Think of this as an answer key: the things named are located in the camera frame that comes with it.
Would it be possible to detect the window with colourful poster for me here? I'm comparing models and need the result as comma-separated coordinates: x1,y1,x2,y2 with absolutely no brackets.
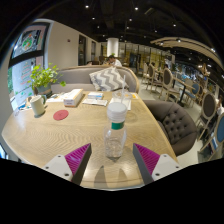
6,21,51,111

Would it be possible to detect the grey tufted armchair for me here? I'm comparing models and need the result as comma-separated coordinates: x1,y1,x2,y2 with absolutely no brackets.
143,99,198,157

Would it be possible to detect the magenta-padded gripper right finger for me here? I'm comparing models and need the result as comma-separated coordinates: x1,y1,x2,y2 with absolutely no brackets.
132,143,183,185

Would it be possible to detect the green potted plant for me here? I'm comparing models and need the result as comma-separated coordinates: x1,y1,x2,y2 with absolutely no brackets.
27,63,67,98

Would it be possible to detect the grey white chevron pillow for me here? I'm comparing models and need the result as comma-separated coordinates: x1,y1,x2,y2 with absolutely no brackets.
88,66,129,92

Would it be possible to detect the white and brown tissue box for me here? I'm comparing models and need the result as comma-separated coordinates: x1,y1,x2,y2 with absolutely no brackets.
63,88,85,108

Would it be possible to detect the printed white paper sheet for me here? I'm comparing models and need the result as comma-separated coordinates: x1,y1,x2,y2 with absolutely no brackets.
45,93,69,104

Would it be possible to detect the flat round red coaster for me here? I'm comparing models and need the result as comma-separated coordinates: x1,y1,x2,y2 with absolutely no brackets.
52,109,70,121

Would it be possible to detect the person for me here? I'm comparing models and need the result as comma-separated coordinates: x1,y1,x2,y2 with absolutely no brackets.
107,54,123,68

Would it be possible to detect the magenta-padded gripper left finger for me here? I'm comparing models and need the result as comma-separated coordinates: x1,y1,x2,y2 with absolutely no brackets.
42,143,93,186

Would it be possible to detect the clear plastic bottle white cap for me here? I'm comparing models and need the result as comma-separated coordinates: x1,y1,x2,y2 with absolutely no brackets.
102,101,129,160

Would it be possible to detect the small blue white booklet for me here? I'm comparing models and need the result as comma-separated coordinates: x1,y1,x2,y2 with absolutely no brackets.
87,91,104,100

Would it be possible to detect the white round column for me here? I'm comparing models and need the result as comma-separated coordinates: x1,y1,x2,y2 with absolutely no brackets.
106,37,120,58

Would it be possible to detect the cream ceramic mug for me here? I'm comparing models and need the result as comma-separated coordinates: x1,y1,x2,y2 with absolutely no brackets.
29,94,48,117

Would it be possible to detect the group of ceiling spot lights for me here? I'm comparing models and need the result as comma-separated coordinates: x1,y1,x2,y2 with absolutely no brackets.
83,3,218,54

